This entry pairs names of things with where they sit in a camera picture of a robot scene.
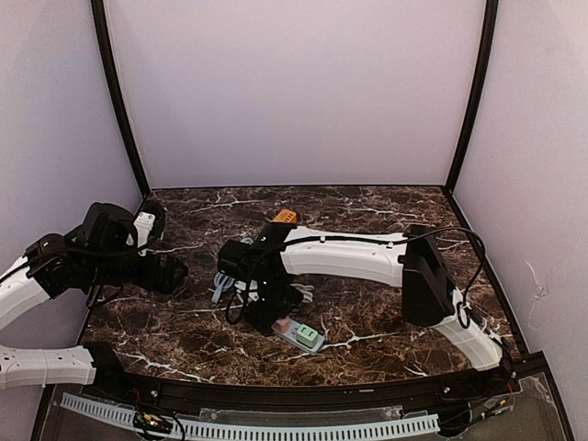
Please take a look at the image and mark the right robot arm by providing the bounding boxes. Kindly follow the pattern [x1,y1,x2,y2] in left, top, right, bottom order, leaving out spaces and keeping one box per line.
[217,220,513,379]

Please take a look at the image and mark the light blue power strip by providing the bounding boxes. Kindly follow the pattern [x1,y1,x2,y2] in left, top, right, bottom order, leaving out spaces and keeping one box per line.
[274,328,325,356]

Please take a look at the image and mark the black corner post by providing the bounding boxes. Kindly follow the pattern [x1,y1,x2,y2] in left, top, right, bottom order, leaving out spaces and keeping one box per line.
[90,0,151,198]
[445,0,500,195]

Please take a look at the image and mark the black sleeved camera cable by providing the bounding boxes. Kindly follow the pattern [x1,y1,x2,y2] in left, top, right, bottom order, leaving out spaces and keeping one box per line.
[223,275,258,325]

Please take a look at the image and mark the pink charger plug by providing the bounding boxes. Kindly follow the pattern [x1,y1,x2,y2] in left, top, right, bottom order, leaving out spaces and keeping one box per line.
[272,317,291,334]

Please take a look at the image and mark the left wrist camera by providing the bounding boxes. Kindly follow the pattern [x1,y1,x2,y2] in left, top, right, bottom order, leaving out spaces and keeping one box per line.
[127,202,166,256]

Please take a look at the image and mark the black left corner post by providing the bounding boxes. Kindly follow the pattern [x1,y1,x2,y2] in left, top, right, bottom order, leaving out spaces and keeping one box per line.
[90,0,151,198]

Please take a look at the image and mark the black front frame rail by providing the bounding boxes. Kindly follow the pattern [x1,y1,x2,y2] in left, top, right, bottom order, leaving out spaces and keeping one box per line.
[95,370,488,413]

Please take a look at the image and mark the green charger plug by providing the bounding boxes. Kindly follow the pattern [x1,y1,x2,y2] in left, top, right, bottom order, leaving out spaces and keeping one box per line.
[295,324,319,349]

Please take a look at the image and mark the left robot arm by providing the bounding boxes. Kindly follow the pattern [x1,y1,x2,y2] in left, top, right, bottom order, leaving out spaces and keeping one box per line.
[1,202,188,390]

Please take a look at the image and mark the black right corner post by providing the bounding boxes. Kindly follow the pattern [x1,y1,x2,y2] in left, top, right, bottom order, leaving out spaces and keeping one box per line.
[445,0,500,195]

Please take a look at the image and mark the orange power strip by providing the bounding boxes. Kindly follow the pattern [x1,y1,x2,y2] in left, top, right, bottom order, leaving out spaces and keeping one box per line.
[271,209,298,228]

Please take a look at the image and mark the light blue power cable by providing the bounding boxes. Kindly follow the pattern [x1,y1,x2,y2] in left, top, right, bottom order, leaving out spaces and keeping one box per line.
[210,236,254,304]

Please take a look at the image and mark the white slotted cable duct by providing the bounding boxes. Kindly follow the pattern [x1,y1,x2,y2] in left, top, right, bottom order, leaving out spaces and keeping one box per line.
[61,393,440,440]

